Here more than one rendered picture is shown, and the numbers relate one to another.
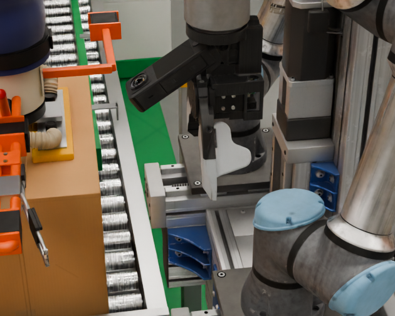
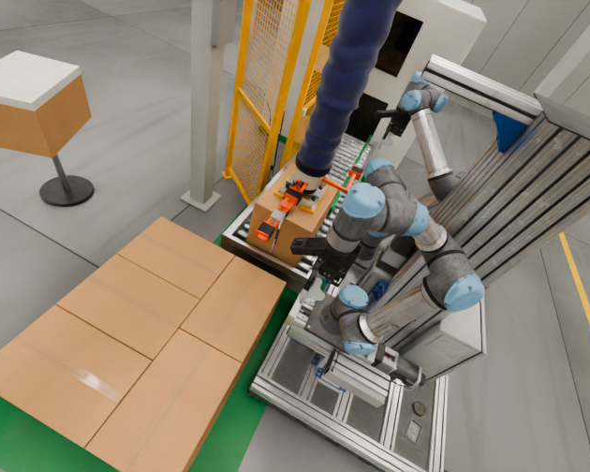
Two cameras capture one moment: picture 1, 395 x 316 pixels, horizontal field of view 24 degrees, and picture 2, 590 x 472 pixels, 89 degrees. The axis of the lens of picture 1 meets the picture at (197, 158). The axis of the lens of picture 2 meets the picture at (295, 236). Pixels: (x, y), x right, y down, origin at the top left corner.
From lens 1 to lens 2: 0.45 m
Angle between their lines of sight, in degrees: 18
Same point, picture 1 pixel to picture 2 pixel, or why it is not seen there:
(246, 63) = (343, 264)
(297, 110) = (386, 259)
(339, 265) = (353, 333)
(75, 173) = (309, 220)
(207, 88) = (321, 263)
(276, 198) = (352, 289)
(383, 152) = (395, 310)
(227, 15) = (341, 245)
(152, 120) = not seen: hidden behind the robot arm
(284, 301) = (333, 323)
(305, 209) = (358, 302)
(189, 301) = not seen: hidden behind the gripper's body
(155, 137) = not seen: hidden behind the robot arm
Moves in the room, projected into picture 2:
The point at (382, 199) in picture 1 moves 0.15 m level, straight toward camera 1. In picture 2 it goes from (384, 325) to (359, 351)
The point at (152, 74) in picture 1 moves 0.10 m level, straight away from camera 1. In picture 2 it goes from (304, 243) to (321, 222)
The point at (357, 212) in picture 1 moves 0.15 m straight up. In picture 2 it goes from (372, 321) to (393, 301)
